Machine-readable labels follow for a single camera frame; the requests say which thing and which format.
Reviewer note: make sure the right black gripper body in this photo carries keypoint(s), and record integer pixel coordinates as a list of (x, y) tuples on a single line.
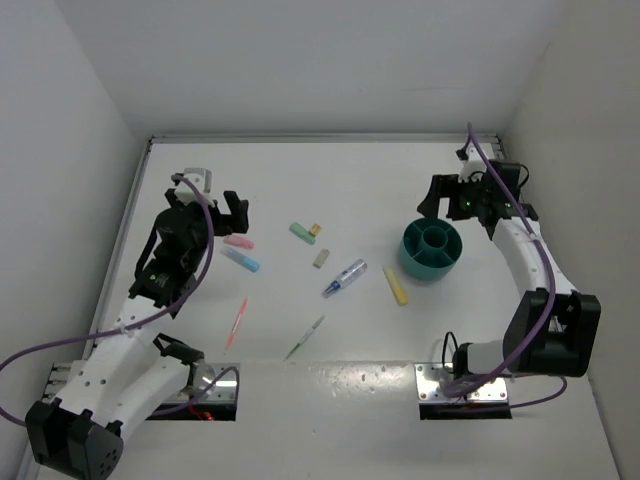
[(464, 198)]

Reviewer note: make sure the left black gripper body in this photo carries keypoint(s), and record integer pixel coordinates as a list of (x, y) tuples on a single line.
[(198, 218)]

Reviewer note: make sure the blue highlighter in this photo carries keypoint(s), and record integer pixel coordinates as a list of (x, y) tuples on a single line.
[(240, 259)]

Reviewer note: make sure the blue correction tape pen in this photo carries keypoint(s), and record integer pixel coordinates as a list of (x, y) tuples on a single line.
[(346, 278)]

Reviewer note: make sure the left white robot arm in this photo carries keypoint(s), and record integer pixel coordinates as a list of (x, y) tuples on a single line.
[(135, 368)]

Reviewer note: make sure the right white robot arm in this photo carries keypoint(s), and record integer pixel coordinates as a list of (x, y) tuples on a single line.
[(554, 327)]

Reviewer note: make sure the pink highlighter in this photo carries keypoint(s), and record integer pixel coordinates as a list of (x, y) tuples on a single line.
[(238, 242)]

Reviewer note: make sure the teal round divided container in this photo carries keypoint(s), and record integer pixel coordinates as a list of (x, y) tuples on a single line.
[(429, 249)]

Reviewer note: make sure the green highlighter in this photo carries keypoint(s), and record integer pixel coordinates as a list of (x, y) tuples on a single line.
[(302, 233)]

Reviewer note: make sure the yellow highlighter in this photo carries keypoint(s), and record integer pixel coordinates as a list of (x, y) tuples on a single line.
[(396, 287)]

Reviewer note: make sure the beige eraser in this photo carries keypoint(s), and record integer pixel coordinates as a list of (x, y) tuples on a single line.
[(321, 258)]

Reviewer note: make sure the pink pen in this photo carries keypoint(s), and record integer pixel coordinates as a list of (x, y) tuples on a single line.
[(236, 324)]

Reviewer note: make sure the green pen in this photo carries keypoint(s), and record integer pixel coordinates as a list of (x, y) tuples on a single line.
[(305, 337)]

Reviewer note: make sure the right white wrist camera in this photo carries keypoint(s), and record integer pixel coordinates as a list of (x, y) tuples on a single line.
[(473, 167)]

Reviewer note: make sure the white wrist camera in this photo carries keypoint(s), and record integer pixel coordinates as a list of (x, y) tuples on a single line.
[(201, 179), (473, 167)]

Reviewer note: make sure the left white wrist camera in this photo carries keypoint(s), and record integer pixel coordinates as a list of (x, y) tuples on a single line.
[(201, 179)]

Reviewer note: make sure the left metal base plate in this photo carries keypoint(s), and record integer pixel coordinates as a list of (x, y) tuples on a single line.
[(224, 390)]

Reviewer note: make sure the metal base plate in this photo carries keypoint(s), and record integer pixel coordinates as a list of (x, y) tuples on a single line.
[(431, 377), (224, 390)]

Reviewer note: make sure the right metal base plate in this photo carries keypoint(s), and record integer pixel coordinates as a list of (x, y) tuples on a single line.
[(431, 377)]

